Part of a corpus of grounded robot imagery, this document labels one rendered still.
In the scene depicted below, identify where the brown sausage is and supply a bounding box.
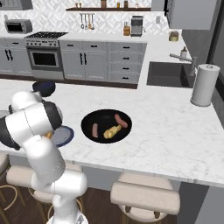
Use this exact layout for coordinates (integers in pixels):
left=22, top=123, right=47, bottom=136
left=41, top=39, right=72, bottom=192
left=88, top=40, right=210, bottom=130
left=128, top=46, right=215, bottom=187
left=91, top=122, right=100, bottom=139
left=114, top=113, right=129, bottom=130

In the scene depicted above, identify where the black bowl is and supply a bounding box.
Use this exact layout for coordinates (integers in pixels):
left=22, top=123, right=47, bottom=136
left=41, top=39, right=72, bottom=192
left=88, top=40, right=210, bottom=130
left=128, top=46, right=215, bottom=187
left=80, top=108, right=133, bottom=144

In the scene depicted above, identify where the grey plate with navy rim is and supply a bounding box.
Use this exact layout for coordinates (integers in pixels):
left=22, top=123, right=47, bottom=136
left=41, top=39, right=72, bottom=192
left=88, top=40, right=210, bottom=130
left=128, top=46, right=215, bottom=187
left=50, top=125, right=75, bottom=148

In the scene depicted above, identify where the dark blue bowl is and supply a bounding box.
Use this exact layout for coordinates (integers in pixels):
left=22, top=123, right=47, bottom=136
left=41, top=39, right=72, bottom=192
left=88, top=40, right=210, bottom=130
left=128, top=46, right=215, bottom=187
left=31, top=80, right=57, bottom=98

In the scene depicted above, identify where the grey cupboard run with drawers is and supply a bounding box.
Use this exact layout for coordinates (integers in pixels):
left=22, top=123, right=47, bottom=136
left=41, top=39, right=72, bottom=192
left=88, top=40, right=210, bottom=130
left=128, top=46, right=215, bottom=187
left=59, top=39, right=148, bottom=86

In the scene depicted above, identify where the dark grey sink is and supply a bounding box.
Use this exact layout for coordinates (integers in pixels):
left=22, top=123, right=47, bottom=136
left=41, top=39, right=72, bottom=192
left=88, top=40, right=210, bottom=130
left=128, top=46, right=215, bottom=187
left=146, top=60, right=196, bottom=89

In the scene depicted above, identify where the wooden knife block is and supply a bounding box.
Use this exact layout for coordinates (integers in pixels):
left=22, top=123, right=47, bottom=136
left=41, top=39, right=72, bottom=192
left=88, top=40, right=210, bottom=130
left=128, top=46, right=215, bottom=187
left=122, top=21, right=131, bottom=37

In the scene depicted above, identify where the silver oven with hob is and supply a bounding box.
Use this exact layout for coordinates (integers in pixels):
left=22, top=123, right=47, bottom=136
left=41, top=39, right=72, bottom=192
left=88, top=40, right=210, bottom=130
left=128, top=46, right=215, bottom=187
left=24, top=31, right=69, bottom=81

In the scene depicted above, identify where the silver coffee machine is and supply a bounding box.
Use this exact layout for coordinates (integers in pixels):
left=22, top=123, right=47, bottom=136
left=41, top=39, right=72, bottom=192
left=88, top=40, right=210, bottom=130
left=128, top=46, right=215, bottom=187
left=129, top=15, right=146, bottom=38

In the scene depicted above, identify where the beige padded stool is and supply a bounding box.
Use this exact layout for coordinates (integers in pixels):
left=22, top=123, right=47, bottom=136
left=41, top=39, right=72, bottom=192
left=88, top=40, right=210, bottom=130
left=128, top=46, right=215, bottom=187
left=109, top=171, right=181, bottom=224
left=5, top=161, right=85, bottom=224

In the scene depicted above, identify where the white soap dispenser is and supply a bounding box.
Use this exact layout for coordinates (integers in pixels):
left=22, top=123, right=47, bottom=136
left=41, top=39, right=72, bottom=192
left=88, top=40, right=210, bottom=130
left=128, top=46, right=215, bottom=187
left=179, top=45, right=188, bottom=60

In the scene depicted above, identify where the silver tap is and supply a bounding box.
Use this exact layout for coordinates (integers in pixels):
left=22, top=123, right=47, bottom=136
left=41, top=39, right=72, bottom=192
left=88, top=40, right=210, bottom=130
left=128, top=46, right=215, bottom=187
left=169, top=52, right=199, bottom=78

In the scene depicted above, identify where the white paper towel roll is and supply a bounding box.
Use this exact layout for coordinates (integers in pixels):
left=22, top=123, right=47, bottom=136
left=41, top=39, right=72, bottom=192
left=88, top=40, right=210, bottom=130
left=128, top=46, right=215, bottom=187
left=190, top=63, right=221, bottom=108

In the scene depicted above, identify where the tan round jar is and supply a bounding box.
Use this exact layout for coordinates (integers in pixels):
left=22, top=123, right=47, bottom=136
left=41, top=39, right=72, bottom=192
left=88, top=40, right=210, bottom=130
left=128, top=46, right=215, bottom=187
left=168, top=30, right=180, bottom=43

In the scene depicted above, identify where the silver toaster oven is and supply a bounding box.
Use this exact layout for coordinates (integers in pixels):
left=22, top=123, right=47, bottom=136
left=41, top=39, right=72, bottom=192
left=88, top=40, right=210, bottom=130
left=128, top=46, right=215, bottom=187
left=3, top=18, right=33, bottom=35

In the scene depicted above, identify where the silver extractor hood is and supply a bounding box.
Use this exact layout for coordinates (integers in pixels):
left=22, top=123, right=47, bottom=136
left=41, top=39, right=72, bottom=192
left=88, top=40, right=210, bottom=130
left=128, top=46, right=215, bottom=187
left=0, top=0, right=34, bottom=11

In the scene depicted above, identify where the rail with hanging tools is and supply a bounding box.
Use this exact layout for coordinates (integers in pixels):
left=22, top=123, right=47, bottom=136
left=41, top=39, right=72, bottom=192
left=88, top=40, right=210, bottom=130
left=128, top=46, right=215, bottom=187
left=79, top=12, right=96, bottom=31

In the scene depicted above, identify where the wooden wall shelf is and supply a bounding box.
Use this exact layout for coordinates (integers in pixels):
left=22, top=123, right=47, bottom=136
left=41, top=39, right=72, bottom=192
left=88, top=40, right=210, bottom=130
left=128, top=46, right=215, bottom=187
left=65, top=7, right=152, bottom=12

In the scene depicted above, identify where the grey wall cupboard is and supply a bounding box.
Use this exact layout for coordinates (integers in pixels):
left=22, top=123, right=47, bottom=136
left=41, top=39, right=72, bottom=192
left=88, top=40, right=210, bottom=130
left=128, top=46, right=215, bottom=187
left=164, top=0, right=219, bottom=31

